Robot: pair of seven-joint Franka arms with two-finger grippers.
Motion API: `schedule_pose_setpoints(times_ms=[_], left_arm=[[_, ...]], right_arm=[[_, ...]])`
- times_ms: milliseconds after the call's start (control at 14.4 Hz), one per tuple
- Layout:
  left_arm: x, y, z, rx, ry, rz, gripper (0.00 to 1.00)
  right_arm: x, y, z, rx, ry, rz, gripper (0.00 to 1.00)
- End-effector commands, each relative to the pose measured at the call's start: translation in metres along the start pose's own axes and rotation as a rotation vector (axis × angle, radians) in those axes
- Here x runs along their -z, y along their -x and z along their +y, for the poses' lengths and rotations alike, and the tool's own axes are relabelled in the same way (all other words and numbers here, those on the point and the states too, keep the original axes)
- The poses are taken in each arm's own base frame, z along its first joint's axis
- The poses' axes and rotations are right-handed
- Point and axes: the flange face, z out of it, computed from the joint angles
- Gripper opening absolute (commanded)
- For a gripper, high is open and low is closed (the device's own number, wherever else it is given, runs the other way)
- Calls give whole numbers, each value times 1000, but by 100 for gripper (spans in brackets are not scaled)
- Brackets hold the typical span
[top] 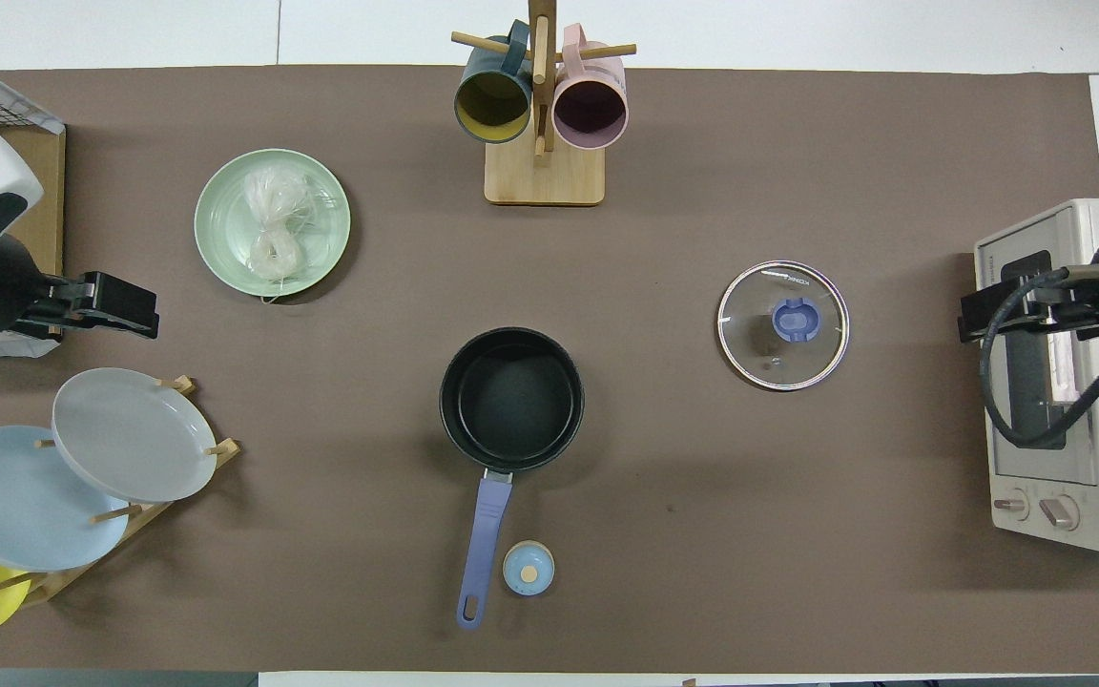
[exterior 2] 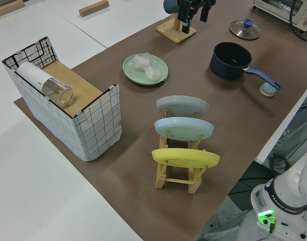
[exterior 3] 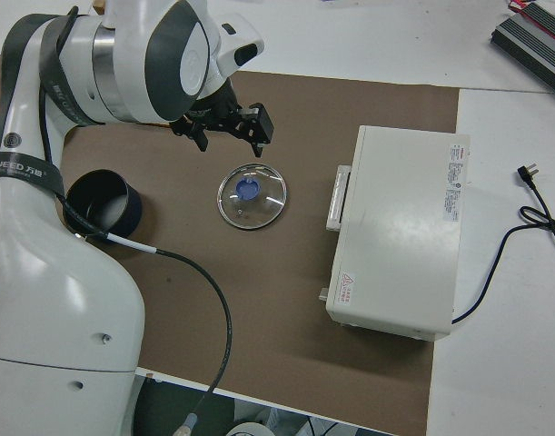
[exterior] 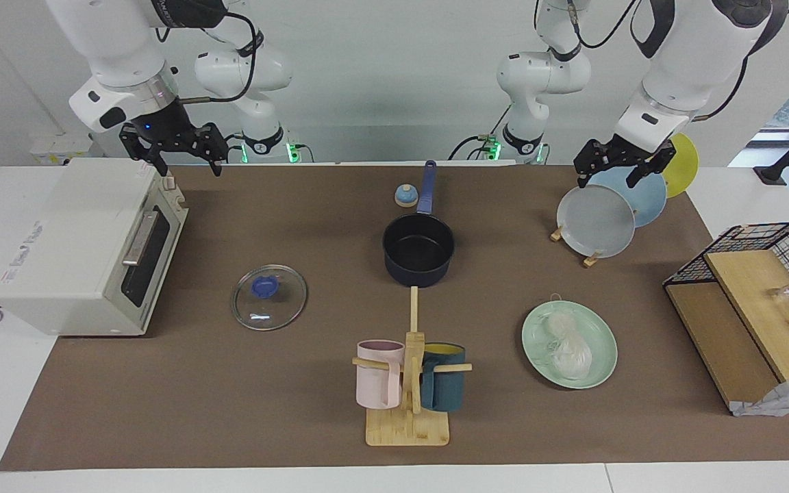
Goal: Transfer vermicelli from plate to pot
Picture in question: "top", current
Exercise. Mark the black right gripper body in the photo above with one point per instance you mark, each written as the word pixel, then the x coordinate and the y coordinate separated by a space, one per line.
pixel 988 315

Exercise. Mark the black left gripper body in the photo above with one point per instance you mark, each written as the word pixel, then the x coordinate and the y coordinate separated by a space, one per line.
pixel 120 305

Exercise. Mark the glass lid with blue knob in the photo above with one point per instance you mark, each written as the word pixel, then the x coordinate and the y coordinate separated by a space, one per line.
pixel 750 324

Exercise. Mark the pale green plate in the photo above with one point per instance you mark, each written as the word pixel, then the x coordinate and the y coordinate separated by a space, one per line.
pixel 220 224

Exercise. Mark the grey plate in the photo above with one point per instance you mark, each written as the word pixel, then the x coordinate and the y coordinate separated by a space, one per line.
pixel 130 434

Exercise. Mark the light blue plate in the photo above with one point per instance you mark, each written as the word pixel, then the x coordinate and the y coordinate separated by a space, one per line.
pixel 15 496

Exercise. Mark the wooden plate rack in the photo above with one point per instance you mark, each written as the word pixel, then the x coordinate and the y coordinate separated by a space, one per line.
pixel 63 580

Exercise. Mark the brown table mat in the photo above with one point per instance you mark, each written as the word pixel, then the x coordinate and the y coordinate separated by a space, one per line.
pixel 702 525

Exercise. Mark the teal mug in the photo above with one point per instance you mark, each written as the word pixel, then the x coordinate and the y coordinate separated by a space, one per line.
pixel 492 100

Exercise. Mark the wooden mug tree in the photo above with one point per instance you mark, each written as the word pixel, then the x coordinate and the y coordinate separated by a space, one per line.
pixel 545 181

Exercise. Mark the pink mug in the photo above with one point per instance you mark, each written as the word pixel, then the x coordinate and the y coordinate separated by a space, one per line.
pixel 590 110

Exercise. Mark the small blue round timer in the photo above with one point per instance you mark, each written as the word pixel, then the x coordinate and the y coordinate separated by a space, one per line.
pixel 528 568

